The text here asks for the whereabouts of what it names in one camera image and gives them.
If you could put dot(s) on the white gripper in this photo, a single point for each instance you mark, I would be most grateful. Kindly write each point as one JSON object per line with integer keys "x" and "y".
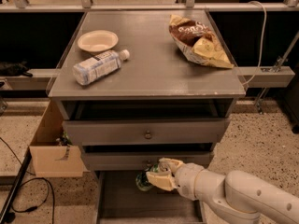
{"x": 186, "y": 178}

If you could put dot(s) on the green soda can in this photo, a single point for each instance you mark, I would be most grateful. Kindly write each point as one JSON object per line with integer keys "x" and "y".
{"x": 142, "y": 181}

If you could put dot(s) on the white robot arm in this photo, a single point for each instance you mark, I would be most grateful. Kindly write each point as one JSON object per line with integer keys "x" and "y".
{"x": 237, "y": 198}

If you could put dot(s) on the grey top drawer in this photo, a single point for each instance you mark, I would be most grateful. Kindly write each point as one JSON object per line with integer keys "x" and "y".
{"x": 142, "y": 132}

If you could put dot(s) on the grey drawer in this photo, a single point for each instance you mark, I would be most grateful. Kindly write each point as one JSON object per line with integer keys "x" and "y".
{"x": 142, "y": 132}
{"x": 120, "y": 201}
{"x": 116, "y": 161}

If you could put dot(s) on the grey bottom drawer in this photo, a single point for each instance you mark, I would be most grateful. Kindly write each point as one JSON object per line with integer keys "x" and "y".
{"x": 120, "y": 201}

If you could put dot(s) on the grey middle drawer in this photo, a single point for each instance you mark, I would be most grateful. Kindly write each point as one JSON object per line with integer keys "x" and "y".
{"x": 116, "y": 161}

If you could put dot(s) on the grey drawer cabinet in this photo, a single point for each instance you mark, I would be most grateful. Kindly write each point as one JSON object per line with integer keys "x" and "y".
{"x": 157, "y": 82}

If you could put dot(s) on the cardboard box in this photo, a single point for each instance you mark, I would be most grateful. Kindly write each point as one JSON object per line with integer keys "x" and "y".
{"x": 50, "y": 157}

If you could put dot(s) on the clear plastic water bottle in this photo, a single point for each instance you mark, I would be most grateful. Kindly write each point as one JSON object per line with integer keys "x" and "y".
{"x": 99, "y": 66}

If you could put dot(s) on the brown yellow chip bag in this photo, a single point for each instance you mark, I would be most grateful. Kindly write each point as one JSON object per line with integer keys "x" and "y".
{"x": 198, "y": 43}

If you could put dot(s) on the white paper bowl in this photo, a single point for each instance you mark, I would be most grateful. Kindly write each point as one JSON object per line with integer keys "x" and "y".
{"x": 98, "y": 41}

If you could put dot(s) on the black object on shelf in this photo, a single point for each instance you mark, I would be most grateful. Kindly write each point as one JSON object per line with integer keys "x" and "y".
{"x": 10, "y": 69}

